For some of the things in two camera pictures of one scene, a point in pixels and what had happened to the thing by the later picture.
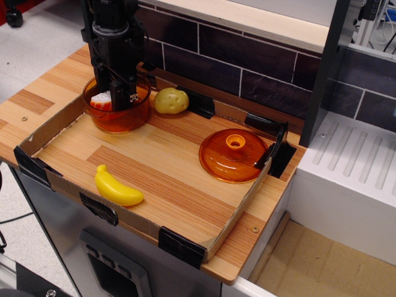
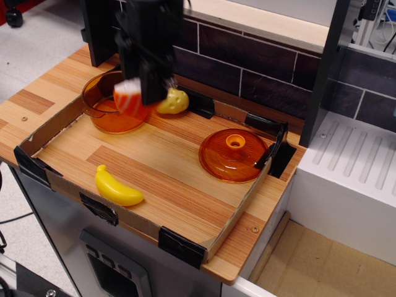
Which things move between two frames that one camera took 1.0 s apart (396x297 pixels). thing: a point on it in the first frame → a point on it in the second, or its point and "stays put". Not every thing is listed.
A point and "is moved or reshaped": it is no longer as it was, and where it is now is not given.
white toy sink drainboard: (345, 185) stays put
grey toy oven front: (112, 273) stays put
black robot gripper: (116, 50) → (146, 34)
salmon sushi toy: (102, 101) is moved or reshaped
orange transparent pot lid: (231, 155) stays put
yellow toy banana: (114, 192) stays put
